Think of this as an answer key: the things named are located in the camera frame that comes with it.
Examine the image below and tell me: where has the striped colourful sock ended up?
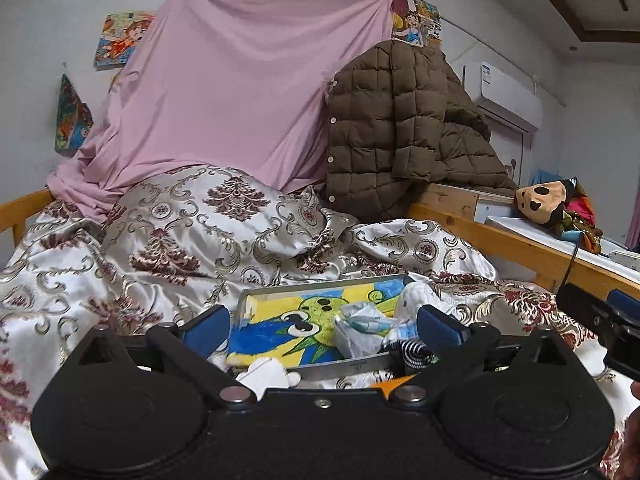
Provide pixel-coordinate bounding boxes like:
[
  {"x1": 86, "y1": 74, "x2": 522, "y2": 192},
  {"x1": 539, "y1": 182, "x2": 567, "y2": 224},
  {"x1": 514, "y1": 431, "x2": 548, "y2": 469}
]
[{"x1": 384, "y1": 282, "x2": 456, "y2": 342}]

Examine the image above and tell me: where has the white cloth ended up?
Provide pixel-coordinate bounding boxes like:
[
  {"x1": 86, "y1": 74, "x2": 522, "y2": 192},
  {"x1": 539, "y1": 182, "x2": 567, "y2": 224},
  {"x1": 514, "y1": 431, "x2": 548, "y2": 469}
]
[{"x1": 235, "y1": 358, "x2": 302, "y2": 401}]

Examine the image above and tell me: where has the orange trimmed cloth bib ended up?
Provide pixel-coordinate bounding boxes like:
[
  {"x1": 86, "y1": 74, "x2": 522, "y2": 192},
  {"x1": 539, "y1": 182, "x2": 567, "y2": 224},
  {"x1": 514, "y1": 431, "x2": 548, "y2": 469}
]
[{"x1": 371, "y1": 375, "x2": 416, "y2": 399}]

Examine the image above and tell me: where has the grey cloth pouch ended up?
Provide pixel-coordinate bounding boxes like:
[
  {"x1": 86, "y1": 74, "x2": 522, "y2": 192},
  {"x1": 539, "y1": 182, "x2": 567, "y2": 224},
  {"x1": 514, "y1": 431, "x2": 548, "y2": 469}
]
[{"x1": 333, "y1": 301, "x2": 399, "y2": 359}]

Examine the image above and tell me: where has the person's right hand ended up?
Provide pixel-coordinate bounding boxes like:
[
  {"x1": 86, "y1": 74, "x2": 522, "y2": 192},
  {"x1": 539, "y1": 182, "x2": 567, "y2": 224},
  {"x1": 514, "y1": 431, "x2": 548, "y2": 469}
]
[{"x1": 614, "y1": 408, "x2": 640, "y2": 480}]

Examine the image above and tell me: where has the black white striped sock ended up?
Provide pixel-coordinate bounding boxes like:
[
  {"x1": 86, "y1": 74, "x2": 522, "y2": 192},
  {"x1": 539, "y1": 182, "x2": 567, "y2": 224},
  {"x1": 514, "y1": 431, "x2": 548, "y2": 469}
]
[{"x1": 382, "y1": 338, "x2": 438, "y2": 377}]

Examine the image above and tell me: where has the green box with cartoon cloth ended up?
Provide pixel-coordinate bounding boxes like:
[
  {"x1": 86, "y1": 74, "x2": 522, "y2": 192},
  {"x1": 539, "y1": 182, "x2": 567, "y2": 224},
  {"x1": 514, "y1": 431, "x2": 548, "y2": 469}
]
[{"x1": 226, "y1": 273, "x2": 412, "y2": 382}]

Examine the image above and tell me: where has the floral satin pillow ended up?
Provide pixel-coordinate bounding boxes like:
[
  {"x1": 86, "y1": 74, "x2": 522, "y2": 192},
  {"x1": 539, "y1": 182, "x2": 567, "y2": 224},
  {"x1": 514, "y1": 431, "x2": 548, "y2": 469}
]
[{"x1": 102, "y1": 165, "x2": 357, "y2": 286}]

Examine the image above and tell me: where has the white shelf board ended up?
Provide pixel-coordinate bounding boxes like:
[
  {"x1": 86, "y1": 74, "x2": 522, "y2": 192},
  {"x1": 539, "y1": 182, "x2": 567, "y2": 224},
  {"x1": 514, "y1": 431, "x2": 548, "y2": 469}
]
[{"x1": 474, "y1": 194, "x2": 639, "y2": 284}]

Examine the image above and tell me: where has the mouse plush toy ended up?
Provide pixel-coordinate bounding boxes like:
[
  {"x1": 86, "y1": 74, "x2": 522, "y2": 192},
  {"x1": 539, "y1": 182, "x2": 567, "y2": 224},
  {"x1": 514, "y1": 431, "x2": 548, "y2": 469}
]
[{"x1": 514, "y1": 178, "x2": 603, "y2": 254}]

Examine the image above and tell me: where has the floral satin bedspread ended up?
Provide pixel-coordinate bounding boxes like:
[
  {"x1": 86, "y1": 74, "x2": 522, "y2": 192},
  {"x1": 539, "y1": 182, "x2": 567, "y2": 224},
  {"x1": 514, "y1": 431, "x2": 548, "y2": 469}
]
[{"x1": 1, "y1": 168, "x2": 636, "y2": 479}]

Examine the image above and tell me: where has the brown quilted puffer jacket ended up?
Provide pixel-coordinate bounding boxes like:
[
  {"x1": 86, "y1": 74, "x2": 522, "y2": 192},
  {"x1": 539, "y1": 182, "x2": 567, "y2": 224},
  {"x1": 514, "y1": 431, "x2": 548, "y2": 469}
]
[{"x1": 322, "y1": 40, "x2": 515, "y2": 222}]

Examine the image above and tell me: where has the white air conditioner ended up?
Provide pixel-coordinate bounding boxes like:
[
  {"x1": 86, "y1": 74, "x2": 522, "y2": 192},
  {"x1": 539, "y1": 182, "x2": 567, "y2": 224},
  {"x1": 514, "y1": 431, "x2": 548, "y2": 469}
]
[{"x1": 462, "y1": 62, "x2": 544, "y2": 134}]

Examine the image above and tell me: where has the colourful kite poster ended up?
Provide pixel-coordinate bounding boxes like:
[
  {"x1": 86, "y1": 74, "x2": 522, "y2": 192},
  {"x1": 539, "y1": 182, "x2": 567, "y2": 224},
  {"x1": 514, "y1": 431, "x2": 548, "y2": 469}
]
[{"x1": 54, "y1": 74, "x2": 93, "y2": 155}]

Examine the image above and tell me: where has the pink hanging sheet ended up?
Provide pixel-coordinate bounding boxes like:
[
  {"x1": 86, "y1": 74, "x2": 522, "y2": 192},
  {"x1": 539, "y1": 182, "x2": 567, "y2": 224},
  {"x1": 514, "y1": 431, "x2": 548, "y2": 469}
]
[{"x1": 47, "y1": 0, "x2": 392, "y2": 221}]

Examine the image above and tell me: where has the cartoon poster top right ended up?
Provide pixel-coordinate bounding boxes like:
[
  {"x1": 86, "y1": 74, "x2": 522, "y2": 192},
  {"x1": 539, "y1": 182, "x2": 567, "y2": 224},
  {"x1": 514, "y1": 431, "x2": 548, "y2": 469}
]
[{"x1": 390, "y1": 0, "x2": 442, "y2": 49}]

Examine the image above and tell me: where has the colourful cartoon poster left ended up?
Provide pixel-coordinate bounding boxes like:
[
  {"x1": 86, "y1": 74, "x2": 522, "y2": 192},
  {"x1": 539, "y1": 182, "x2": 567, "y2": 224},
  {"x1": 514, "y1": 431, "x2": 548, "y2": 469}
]
[{"x1": 93, "y1": 11, "x2": 154, "y2": 70}]

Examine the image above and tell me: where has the black cable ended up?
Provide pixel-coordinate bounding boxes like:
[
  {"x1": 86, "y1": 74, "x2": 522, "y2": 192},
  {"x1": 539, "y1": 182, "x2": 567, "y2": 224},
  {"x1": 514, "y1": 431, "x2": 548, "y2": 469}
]
[{"x1": 554, "y1": 242, "x2": 582, "y2": 294}]

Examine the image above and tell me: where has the wooden bed frame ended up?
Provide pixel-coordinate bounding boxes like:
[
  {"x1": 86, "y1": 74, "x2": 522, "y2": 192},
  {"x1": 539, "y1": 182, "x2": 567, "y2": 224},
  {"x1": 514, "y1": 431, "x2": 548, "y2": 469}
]
[{"x1": 0, "y1": 186, "x2": 640, "y2": 304}]

